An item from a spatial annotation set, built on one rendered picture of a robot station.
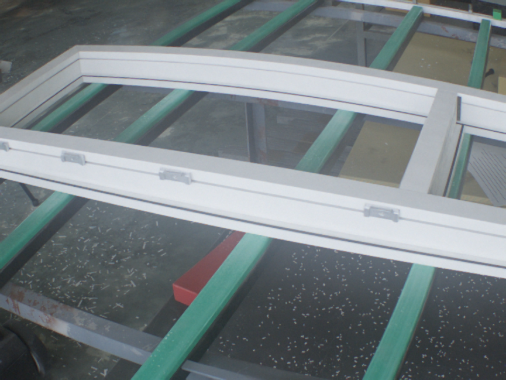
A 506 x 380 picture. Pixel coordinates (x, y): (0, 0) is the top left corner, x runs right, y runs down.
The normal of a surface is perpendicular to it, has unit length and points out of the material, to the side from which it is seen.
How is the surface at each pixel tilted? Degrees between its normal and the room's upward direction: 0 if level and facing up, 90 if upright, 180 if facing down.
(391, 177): 0
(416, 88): 90
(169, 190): 90
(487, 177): 0
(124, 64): 90
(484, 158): 0
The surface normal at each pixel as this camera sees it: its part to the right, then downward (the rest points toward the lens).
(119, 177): -0.41, 0.49
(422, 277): -0.06, -0.86
